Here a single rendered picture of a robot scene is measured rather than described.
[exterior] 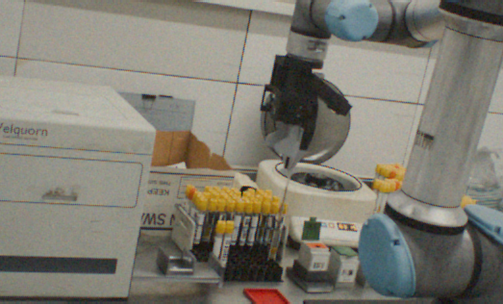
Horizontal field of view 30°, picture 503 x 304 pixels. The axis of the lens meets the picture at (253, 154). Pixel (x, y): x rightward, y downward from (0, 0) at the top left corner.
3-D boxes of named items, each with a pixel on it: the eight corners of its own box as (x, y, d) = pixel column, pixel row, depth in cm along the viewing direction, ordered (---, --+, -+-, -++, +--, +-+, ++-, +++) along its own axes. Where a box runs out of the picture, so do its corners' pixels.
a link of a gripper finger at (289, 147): (265, 168, 171) (275, 120, 169) (294, 170, 173) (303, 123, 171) (273, 173, 168) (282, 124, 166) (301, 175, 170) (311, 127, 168)
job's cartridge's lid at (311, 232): (305, 216, 176) (304, 216, 176) (302, 240, 176) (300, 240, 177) (323, 217, 177) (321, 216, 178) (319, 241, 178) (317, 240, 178)
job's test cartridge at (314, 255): (306, 281, 174) (313, 249, 172) (294, 270, 178) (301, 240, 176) (324, 281, 176) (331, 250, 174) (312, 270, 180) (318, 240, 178)
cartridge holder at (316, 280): (307, 292, 172) (311, 275, 171) (285, 272, 180) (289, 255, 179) (331, 292, 175) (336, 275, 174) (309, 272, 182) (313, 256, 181)
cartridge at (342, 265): (335, 288, 177) (342, 255, 176) (323, 277, 181) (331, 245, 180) (353, 288, 179) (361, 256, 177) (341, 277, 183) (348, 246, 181)
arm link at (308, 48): (318, 33, 171) (339, 41, 164) (313, 57, 172) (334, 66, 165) (282, 27, 168) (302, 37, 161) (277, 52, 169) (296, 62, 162)
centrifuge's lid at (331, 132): (274, 65, 213) (264, 63, 220) (256, 171, 216) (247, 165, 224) (360, 79, 219) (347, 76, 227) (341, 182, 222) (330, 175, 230)
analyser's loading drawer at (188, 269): (108, 287, 152) (113, 258, 151) (97, 269, 158) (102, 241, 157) (221, 288, 161) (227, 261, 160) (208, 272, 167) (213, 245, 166)
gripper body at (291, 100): (258, 114, 171) (271, 49, 168) (298, 117, 175) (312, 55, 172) (275, 125, 165) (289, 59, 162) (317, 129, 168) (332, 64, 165)
